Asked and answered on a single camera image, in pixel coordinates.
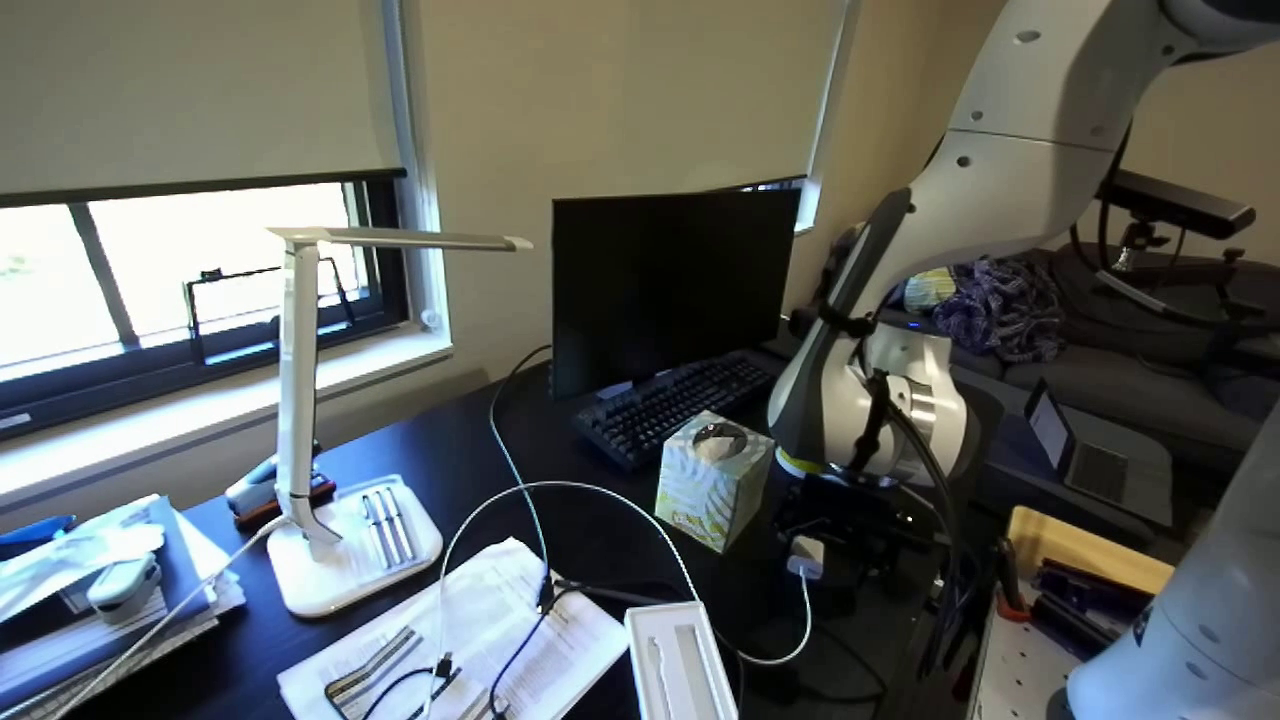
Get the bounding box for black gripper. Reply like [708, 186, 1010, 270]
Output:
[795, 466, 935, 553]

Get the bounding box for white charger cable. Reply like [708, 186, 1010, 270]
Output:
[434, 478, 818, 672]

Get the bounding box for small dark laptop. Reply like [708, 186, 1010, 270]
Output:
[1021, 380, 1178, 532]

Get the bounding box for yellow patterned tissue box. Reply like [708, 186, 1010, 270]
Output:
[652, 408, 781, 562]

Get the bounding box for wooden tray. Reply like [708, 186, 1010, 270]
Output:
[996, 501, 1185, 633]

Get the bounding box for white perforated mounting table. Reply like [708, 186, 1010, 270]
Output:
[964, 586, 1134, 720]

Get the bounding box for purple cloth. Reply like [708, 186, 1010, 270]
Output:
[932, 252, 1070, 370]

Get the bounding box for black and red tools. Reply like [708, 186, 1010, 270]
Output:
[1028, 558, 1166, 660]

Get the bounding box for black computer monitor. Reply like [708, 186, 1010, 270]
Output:
[547, 176, 813, 479]

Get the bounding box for white folded booklet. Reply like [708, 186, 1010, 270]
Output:
[494, 586, 636, 720]

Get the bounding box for dark couch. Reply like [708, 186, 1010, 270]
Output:
[813, 197, 1280, 466]

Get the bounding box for papers stack on desk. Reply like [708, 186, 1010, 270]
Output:
[356, 570, 573, 720]

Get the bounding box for white printed paper sheet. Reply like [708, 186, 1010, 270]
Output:
[276, 538, 554, 720]

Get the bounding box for white desk lamp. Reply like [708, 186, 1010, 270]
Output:
[260, 223, 537, 624]

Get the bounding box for stack of books and papers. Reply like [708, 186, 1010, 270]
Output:
[0, 491, 252, 720]

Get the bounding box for cream roller blind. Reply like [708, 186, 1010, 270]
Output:
[0, 0, 407, 209]

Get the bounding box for grey laptop power cable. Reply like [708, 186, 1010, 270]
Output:
[480, 341, 561, 592]

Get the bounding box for black camera on stand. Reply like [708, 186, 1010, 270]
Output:
[1092, 165, 1261, 300]

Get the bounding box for black window frame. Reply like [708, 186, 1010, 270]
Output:
[0, 165, 415, 432]

